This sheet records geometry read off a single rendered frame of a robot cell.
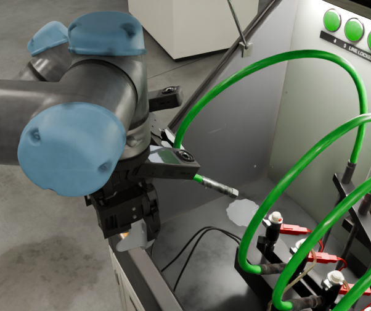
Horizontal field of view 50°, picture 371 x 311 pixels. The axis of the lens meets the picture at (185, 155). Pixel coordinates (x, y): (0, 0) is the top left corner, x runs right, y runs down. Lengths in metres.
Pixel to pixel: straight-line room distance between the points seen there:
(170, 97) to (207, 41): 3.11
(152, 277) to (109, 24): 0.62
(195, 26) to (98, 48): 3.30
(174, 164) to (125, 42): 0.20
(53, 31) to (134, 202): 0.34
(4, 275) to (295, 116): 1.64
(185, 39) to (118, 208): 3.23
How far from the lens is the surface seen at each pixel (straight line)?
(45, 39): 0.71
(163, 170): 0.52
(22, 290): 2.15
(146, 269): 0.92
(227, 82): 0.68
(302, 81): 1.06
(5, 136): 0.35
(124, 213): 0.53
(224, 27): 3.82
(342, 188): 0.93
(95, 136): 0.30
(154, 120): 0.76
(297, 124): 1.12
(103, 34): 0.39
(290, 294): 0.87
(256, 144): 1.18
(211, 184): 0.82
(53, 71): 0.71
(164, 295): 0.88
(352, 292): 0.57
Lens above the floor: 1.71
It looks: 40 degrees down
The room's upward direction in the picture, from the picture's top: straight up
